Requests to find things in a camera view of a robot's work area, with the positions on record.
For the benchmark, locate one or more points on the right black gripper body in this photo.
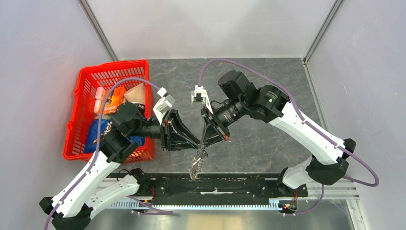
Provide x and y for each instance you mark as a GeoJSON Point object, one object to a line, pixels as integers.
{"type": "Point", "coordinates": [211, 119]}

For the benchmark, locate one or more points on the orange snack box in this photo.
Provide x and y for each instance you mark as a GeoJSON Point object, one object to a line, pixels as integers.
{"type": "Point", "coordinates": [114, 100]}

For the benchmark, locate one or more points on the blue Doritos chip bag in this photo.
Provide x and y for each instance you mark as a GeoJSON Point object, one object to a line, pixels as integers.
{"type": "Point", "coordinates": [106, 126]}

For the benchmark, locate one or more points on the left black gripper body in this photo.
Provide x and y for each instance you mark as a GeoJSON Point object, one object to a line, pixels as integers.
{"type": "Point", "coordinates": [167, 135]}

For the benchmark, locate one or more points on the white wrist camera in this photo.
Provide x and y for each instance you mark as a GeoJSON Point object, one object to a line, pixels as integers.
{"type": "Point", "coordinates": [164, 104]}
{"type": "Point", "coordinates": [199, 95]}

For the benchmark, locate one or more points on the aluminium frame post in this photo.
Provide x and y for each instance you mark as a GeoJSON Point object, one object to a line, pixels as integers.
{"type": "Point", "coordinates": [86, 7]}
{"type": "Point", "coordinates": [322, 30]}

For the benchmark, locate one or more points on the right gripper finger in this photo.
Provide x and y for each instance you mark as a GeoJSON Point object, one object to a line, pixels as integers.
{"type": "Point", "coordinates": [216, 133]}
{"type": "Point", "coordinates": [203, 133]}

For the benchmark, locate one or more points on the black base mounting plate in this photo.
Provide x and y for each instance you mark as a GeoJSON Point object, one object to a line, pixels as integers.
{"type": "Point", "coordinates": [215, 189]}

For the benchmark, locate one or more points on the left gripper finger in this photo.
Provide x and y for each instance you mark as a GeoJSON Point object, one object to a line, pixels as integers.
{"type": "Point", "coordinates": [176, 145]}
{"type": "Point", "coordinates": [181, 135]}

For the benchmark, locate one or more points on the right aluminium frame post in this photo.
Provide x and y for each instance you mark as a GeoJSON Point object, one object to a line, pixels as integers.
{"type": "Point", "coordinates": [322, 30]}

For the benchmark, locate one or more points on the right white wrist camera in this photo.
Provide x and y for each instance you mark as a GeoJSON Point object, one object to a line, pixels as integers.
{"type": "Point", "coordinates": [199, 95]}

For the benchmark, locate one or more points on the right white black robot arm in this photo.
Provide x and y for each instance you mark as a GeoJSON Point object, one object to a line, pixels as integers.
{"type": "Point", "coordinates": [269, 104]}

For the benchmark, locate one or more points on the white slotted cable duct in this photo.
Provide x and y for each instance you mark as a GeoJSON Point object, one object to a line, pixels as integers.
{"type": "Point", "coordinates": [127, 203]}

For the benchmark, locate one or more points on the pink white small packet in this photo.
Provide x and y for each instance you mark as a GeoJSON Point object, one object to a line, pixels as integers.
{"type": "Point", "coordinates": [99, 96]}

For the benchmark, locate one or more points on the left aluminium frame post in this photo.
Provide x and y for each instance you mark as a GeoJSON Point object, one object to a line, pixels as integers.
{"type": "Point", "coordinates": [86, 7]}

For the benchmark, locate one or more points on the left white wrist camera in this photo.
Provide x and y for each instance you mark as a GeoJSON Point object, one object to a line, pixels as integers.
{"type": "Point", "coordinates": [164, 104]}

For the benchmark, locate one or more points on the red plastic basket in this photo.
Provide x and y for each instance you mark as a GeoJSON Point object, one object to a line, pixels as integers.
{"type": "Point", "coordinates": [104, 75]}

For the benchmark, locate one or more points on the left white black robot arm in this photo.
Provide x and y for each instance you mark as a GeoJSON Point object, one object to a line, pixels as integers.
{"type": "Point", "coordinates": [77, 204]}

